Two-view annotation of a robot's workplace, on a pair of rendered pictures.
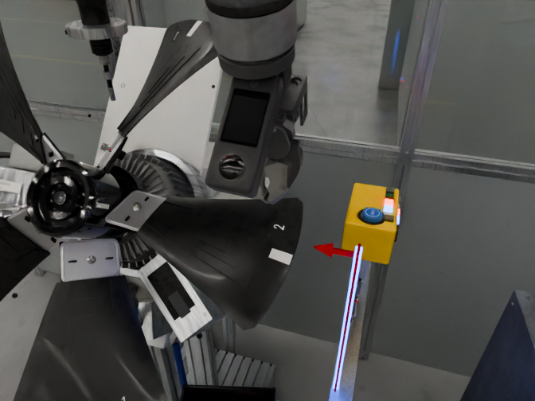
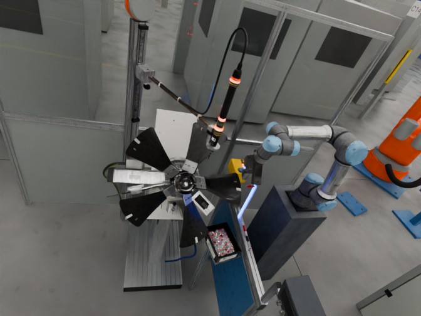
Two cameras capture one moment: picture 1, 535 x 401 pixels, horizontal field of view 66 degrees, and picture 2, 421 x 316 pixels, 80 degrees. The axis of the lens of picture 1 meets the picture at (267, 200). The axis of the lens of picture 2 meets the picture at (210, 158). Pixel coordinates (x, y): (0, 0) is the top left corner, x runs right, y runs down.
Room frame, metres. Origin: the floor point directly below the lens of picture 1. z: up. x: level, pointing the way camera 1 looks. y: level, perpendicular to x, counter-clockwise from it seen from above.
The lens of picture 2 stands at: (-0.29, 0.84, 2.20)
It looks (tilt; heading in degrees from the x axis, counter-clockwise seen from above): 39 degrees down; 322
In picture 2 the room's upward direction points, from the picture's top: 19 degrees clockwise
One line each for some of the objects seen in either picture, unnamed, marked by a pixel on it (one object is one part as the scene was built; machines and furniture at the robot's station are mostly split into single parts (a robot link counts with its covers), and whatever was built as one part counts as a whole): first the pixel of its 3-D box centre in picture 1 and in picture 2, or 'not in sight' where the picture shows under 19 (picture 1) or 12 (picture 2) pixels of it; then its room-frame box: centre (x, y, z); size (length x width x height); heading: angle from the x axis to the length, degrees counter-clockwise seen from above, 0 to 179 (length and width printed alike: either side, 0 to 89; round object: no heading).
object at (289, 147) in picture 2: not in sight; (285, 145); (0.36, -0.08, 1.57); 0.11 x 0.11 x 0.08; 78
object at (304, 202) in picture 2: not in sight; (303, 194); (0.36, -0.57, 1.06); 0.15 x 0.15 x 0.10
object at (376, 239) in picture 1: (370, 223); (237, 170); (0.71, -0.22, 1.02); 0.16 x 0.10 x 0.11; 163
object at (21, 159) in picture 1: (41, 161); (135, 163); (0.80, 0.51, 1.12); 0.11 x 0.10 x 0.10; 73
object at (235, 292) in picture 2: not in sight; (225, 260); (0.33, -0.11, 0.45); 0.82 x 0.01 x 0.66; 163
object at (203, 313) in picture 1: (188, 290); (200, 200); (0.54, 0.15, 0.98); 0.20 x 0.16 x 0.20; 163
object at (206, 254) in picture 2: not in sight; (201, 265); (0.37, 0.07, 0.40); 0.03 x 0.03 x 0.80; 88
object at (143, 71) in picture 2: not in sight; (144, 73); (1.12, 0.40, 1.54); 0.10 x 0.07 x 0.08; 18
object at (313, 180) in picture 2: not in sight; (312, 184); (0.35, -0.57, 1.18); 0.13 x 0.12 x 0.14; 168
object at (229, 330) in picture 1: (226, 288); not in sight; (1.09, 0.16, 0.42); 0.04 x 0.04 x 0.83; 73
